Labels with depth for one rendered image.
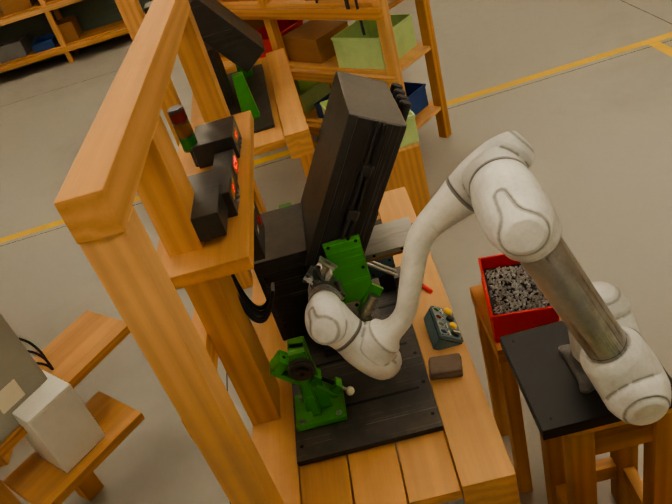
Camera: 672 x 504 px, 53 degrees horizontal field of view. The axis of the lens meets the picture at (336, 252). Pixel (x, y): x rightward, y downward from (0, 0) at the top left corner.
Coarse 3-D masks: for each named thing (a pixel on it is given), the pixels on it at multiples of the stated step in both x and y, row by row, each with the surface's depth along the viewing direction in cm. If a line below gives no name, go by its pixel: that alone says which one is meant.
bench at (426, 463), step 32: (256, 288) 261; (288, 384) 215; (288, 416) 204; (288, 448) 194; (384, 448) 186; (416, 448) 183; (448, 448) 181; (288, 480) 185; (320, 480) 183; (352, 480) 180; (384, 480) 178; (416, 480) 175; (448, 480) 173
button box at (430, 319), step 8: (432, 312) 214; (440, 312) 215; (424, 320) 218; (432, 320) 213; (440, 320) 211; (448, 320) 212; (432, 328) 211; (440, 328) 207; (448, 328) 209; (456, 328) 210; (432, 336) 210; (440, 336) 205; (448, 336) 205; (456, 336) 206; (432, 344) 208; (440, 344) 206; (448, 344) 207; (456, 344) 207
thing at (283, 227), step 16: (288, 208) 232; (272, 224) 226; (288, 224) 223; (272, 240) 218; (288, 240) 216; (304, 240) 213; (272, 256) 211; (288, 256) 209; (304, 256) 210; (256, 272) 212; (272, 272) 212; (288, 272) 212; (304, 272) 213; (288, 288) 216; (304, 288) 217; (288, 304) 220; (304, 304) 220; (288, 320) 224; (304, 320) 224; (288, 336) 228
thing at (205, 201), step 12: (204, 192) 171; (216, 192) 169; (204, 204) 165; (216, 204) 164; (192, 216) 162; (204, 216) 161; (216, 216) 161; (204, 228) 163; (216, 228) 163; (204, 240) 165
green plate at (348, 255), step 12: (336, 240) 203; (336, 252) 204; (348, 252) 204; (360, 252) 204; (336, 264) 205; (348, 264) 205; (360, 264) 205; (336, 276) 206; (348, 276) 207; (360, 276) 207; (348, 288) 208; (360, 288) 208; (348, 300) 209
